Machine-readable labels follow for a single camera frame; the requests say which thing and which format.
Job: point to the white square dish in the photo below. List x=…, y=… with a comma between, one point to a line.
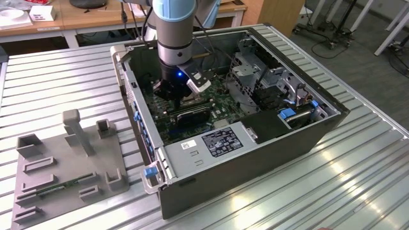
x=10, y=16

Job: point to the green motherboard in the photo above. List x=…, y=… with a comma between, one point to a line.
x=219, y=100

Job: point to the large blue plastic latch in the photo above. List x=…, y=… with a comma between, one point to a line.
x=285, y=113

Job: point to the small blue plastic clip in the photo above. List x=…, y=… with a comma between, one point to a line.
x=313, y=104

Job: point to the black and grey PC case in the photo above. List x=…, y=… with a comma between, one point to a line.
x=239, y=182

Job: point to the black and white wrist camera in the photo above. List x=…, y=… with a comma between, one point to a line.
x=198, y=83

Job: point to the white table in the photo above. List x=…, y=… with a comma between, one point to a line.
x=393, y=24

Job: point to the grey power supply unit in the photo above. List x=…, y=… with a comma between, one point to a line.
x=191, y=158

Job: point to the wooden desk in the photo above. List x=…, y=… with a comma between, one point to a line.
x=96, y=16

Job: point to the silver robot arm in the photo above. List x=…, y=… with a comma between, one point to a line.
x=173, y=36

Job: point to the grey parts rack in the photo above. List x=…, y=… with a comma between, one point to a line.
x=64, y=167

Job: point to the dark round object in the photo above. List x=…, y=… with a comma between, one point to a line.
x=88, y=3

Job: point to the black plastic air shroud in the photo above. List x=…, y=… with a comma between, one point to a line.
x=262, y=128

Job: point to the black wheeled stand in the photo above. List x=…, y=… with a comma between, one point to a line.
x=338, y=28

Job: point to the silver drive cage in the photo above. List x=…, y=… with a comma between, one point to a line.
x=243, y=72

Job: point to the small white box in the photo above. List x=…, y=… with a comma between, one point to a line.
x=41, y=13

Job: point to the green RAM stick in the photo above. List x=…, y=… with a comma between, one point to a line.
x=60, y=185

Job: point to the black graphics card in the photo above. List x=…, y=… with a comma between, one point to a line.
x=191, y=118

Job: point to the small silver heatsink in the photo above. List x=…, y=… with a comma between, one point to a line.
x=221, y=123

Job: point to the wooden cabinet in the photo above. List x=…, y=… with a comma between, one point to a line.
x=281, y=14

